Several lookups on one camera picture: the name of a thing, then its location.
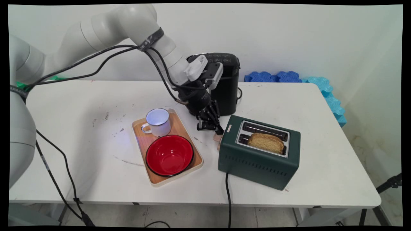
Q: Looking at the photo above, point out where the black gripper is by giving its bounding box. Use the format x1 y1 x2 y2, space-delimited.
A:
175 81 225 135

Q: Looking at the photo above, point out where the black coffee machine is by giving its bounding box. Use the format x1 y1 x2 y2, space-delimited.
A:
187 52 241 117

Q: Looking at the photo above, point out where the white enamel mug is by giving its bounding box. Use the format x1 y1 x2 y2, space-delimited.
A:
141 108 172 138

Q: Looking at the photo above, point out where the red bowl with black rim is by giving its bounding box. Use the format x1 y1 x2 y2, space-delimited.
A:
145 134 195 177

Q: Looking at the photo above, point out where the toasted bread slice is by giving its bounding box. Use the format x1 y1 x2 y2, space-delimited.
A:
247 132 285 155

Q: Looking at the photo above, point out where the dark green toaster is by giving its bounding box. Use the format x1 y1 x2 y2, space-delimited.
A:
218 115 302 191

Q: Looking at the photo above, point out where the wooden serving tray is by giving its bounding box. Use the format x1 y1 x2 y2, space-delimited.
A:
131 108 205 188

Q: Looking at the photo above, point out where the light blue foam mat tile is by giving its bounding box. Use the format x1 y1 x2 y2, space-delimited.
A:
301 76 334 97
322 94 348 128

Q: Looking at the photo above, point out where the dark metal table leg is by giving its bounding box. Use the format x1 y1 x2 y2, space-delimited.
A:
57 204 69 226
358 206 391 227

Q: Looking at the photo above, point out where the black tripod leg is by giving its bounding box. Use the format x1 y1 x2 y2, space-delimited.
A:
375 173 403 195

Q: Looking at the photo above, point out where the black toaster power cord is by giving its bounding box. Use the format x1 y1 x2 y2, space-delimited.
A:
225 172 232 228

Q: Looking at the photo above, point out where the black printed velcro strap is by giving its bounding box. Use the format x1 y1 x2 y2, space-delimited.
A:
9 84 30 99
137 27 165 52

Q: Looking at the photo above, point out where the black floor cable loop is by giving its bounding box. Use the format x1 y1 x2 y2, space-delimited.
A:
144 220 171 228

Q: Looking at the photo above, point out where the black hanging cable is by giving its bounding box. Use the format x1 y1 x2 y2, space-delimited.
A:
35 129 96 227

